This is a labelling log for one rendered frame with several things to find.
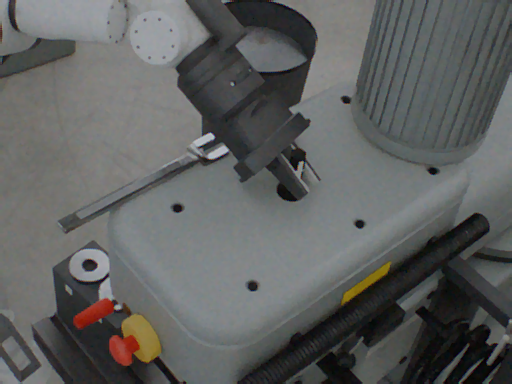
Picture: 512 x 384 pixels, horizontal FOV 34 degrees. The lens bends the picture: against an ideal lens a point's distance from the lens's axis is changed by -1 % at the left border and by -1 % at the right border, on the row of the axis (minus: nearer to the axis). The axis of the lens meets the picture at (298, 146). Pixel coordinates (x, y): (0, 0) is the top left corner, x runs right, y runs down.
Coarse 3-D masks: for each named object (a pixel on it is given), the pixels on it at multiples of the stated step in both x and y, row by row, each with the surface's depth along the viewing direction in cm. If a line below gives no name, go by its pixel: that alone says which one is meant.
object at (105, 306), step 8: (96, 304) 114; (104, 304) 114; (112, 304) 115; (88, 312) 113; (96, 312) 113; (104, 312) 114; (112, 312) 115; (80, 320) 112; (88, 320) 113; (96, 320) 114; (80, 328) 113
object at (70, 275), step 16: (80, 256) 188; (96, 256) 189; (64, 272) 186; (80, 272) 185; (96, 272) 186; (64, 288) 188; (80, 288) 184; (96, 288) 185; (64, 304) 193; (80, 304) 186; (64, 320) 198; (112, 320) 179; (80, 336) 196; (96, 336) 189; (112, 336) 182
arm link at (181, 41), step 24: (192, 0) 102; (216, 0) 102; (144, 24) 99; (168, 24) 98; (192, 24) 102; (216, 24) 102; (240, 24) 103; (144, 48) 100; (168, 48) 99; (192, 48) 102; (216, 48) 102; (192, 72) 102; (216, 72) 101; (192, 96) 103
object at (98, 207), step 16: (192, 144) 112; (208, 144) 113; (176, 160) 109; (192, 160) 110; (208, 160) 110; (144, 176) 106; (160, 176) 107; (112, 192) 104; (128, 192) 104; (96, 208) 102; (112, 208) 103; (64, 224) 99; (80, 224) 100
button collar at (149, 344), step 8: (128, 320) 104; (136, 320) 104; (144, 320) 104; (128, 328) 105; (136, 328) 103; (144, 328) 103; (152, 328) 104; (136, 336) 104; (144, 336) 103; (152, 336) 103; (144, 344) 103; (152, 344) 103; (136, 352) 106; (144, 352) 104; (152, 352) 104; (144, 360) 105
